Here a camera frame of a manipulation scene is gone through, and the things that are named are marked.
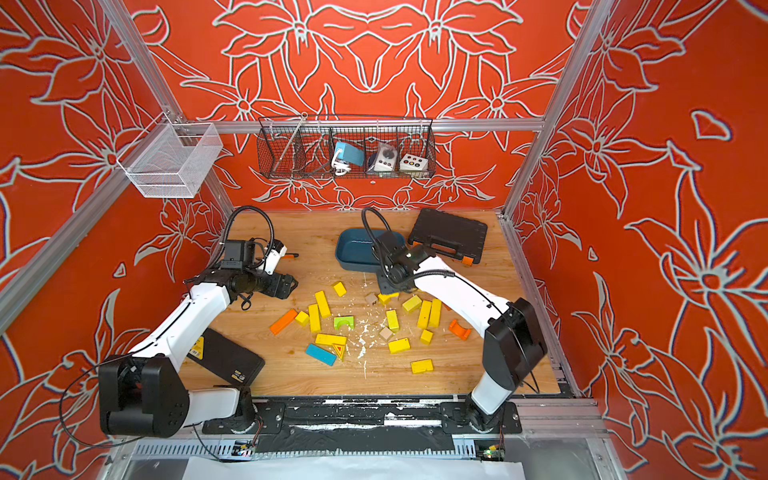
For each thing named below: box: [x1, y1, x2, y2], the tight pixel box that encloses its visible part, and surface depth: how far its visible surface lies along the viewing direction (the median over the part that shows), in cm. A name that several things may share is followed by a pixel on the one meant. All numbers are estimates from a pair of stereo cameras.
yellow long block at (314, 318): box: [308, 304, 321, 333], surface depth 92 cm
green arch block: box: [334, 316, 355, 330], surface depth 89 cm
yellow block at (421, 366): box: [410, 359, 434, 374], surface depth 83 cm
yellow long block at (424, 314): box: [418, 300, 432, 329], surface depth 92 cm
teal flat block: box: [306, 343, 337, 366], surface depth 85 cm
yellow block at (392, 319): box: [386, 310, 399, 333], surface depth 89 cm
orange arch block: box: [448, 319, 471, 341], surface depth 89 cm
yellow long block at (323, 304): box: [315, 290, 331, 319], surface depth 94 cm
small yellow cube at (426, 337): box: [420, 329, 434, 346], surface depth 86 cm
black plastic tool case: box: [408, 208, 488, 266], surface depth 109 cm
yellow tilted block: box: [402, 294, 422, 313], surface depth 94 cm
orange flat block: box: [269, 308, 298, 335], surface depth 92 cm
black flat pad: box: [187, 328, 266, 386], surface depth 82 cm
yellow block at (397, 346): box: [388, 338, 411, 354], surface depth 86 cm
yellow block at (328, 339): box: [315, 334, 348, 345], surface depth 87 cm
